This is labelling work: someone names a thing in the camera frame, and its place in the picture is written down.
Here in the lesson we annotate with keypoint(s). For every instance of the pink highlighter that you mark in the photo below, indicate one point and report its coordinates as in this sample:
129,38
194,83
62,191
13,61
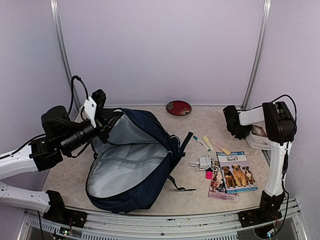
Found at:
219,146

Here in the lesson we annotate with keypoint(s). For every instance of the red floral plate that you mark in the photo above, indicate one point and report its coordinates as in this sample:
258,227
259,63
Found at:
178,108

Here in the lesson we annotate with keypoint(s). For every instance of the dog cover book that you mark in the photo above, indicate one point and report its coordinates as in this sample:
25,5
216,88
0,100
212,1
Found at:
236,172

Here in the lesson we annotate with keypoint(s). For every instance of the left aluminium corner post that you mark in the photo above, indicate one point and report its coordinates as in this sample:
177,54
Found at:
54,5

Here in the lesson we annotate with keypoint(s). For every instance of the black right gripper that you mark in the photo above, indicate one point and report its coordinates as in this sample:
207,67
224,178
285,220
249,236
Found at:
241,135

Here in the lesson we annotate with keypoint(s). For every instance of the navy blue backpack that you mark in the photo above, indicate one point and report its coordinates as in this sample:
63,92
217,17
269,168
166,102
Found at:
129,171

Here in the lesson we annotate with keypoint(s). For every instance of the right aluminium corner post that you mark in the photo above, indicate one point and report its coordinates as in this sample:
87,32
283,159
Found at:
258,52

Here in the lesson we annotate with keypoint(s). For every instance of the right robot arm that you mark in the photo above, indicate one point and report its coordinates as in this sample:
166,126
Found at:
280,127

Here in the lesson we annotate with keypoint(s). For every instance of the white charger with cable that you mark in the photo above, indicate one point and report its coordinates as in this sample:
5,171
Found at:
205,163

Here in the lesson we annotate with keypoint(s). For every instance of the aluminium corner post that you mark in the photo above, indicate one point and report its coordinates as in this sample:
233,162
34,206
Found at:
258,52
54,5

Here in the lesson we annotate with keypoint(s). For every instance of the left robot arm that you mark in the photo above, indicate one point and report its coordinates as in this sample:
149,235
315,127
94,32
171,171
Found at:
60,138

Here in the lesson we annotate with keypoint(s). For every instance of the pink cover book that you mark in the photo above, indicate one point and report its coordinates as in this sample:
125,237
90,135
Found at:
217,187

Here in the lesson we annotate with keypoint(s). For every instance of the green capped white marker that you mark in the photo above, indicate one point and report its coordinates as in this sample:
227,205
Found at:
201,143

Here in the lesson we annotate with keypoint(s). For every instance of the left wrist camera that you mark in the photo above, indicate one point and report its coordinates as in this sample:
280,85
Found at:
92,105

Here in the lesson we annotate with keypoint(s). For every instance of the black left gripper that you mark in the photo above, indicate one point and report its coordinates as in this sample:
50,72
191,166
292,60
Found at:
102,117

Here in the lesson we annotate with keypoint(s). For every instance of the white grey book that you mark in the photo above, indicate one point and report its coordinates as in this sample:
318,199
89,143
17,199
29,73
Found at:
258,139

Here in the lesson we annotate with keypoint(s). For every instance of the pink small cap object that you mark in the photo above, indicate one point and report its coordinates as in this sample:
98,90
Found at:
208,175

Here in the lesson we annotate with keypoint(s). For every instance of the metal front rail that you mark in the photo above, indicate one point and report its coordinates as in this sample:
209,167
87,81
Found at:
101,225

